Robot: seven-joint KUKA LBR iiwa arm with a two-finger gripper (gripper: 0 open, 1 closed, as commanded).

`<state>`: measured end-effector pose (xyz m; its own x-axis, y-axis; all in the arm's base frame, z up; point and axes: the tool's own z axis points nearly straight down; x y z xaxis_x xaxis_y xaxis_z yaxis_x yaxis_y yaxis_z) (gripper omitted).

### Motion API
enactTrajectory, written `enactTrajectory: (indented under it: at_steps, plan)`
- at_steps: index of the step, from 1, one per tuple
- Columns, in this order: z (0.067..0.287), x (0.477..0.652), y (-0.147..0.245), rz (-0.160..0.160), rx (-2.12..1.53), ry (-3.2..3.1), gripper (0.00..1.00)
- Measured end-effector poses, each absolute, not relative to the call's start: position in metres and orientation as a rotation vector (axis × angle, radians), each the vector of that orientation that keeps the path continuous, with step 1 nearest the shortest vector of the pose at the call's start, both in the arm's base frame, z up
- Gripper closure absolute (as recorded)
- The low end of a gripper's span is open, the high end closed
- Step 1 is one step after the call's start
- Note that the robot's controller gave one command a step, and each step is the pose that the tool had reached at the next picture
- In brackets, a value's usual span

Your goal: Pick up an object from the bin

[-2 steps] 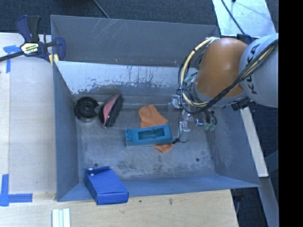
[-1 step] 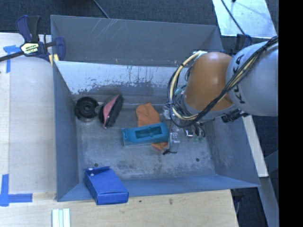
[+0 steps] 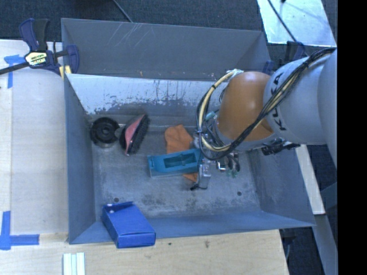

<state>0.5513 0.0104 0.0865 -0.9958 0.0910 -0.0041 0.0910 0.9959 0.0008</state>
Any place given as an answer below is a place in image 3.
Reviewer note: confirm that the black round ribbed disc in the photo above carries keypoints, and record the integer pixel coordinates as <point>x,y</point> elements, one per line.
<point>103,131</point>

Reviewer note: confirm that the orange cloth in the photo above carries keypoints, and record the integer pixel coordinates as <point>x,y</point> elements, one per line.
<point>177,137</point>

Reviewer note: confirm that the blue cardboard box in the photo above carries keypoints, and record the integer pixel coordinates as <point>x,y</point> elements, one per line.
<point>129,225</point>

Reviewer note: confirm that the pale wood board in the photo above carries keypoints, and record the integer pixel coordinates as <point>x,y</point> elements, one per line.
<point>37,153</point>

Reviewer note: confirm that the red and black brush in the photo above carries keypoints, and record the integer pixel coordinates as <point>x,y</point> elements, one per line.
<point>134,135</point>

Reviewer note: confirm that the grey metal bin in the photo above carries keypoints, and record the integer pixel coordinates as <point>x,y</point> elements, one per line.
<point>172,199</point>

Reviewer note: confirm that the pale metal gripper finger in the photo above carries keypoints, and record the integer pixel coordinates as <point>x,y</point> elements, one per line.
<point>205,177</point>
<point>196,142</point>

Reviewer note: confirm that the teal flat box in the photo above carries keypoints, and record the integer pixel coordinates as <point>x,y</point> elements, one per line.
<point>169,163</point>

